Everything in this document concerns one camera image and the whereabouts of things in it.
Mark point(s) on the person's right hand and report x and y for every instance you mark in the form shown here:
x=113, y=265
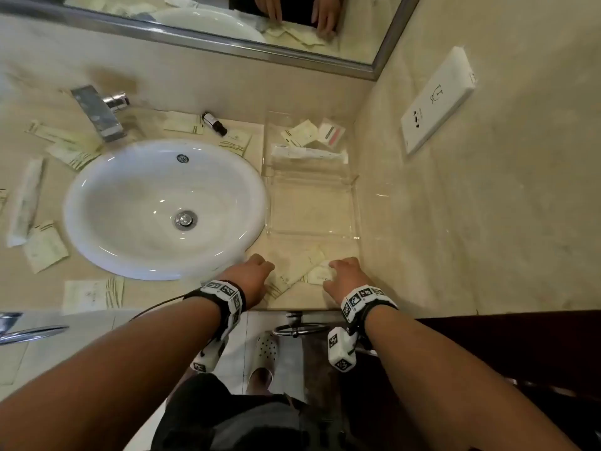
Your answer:
x=350, y=279

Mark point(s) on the person's left hand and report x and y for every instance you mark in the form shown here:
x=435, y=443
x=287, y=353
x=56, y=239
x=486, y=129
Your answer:
x=249, y=279

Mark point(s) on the person's left fingers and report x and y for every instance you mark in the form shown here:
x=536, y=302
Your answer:
x=263, y=265

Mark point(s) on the person's right fingers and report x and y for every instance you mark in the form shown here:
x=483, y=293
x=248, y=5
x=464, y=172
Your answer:
x=345, y=265

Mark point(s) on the small cream packet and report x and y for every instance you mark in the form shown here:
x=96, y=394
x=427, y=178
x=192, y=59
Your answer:
x=320, y=273

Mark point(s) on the large cream striped packet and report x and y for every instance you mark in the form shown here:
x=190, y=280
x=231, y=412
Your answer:
x=296, y=267

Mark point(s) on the person's right forearm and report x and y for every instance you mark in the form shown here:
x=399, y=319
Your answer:
x=446, y=385

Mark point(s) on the person's left forearm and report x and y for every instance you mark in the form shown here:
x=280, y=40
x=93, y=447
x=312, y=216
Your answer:
x=117, y=385

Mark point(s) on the white marker-patterned right wrist tracker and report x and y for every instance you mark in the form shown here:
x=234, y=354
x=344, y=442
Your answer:
x=361, y=300

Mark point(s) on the white marker-patterned wrist tracker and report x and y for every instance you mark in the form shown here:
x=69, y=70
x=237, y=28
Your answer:
x=224, y=295
x=361, y=300

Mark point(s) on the white marker-patterned left wrist tracker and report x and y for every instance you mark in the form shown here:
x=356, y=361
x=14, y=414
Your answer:
x=224, y=295

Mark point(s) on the clear acrylic tray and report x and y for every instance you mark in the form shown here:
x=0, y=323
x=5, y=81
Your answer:
x=312, y=201

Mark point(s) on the chrome sink drain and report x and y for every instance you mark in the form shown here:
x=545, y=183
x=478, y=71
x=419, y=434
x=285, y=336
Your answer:
x=186, y=219

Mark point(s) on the white perforated clog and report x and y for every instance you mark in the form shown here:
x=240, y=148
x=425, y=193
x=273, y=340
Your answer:
x=264, y=361

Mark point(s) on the long white toothbrush packet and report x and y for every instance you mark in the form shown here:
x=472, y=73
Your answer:
x=307, y=154

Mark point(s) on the chrome overflow hole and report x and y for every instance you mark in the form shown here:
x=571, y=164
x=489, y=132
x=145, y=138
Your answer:
x=182, y=158

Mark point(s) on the white and pink packet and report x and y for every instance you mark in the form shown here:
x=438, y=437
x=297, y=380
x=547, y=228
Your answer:
x=331, y=132

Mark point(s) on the white oval sink basin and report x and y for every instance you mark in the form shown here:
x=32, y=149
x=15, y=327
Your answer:
x=141, y=206

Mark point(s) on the small dark bottle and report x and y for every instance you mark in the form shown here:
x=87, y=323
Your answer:
x=214, y=124

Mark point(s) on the black shorts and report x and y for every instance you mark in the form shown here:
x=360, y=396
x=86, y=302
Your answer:
x=225, y=422

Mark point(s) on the wide cream striped packet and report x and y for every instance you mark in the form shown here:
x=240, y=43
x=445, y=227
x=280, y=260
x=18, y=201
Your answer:
x=91, y=295

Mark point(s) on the chrome faucet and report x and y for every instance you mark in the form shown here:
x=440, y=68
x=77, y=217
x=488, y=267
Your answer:
x=98, y=112

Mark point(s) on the silver-framed mirror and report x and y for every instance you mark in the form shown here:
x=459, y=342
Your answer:
x=211, y=39

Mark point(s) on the long cream striped packet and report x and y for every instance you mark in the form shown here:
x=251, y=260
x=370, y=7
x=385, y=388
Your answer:
x=61, y=134

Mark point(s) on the chrome bar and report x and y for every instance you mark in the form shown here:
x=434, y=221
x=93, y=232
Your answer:
x=28, y=332

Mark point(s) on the long white sachet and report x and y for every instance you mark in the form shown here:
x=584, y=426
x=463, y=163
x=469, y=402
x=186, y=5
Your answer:
x=26, y=201

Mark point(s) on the white wall socket panel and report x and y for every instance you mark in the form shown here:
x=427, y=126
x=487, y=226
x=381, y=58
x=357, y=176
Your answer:
x=436, y=100

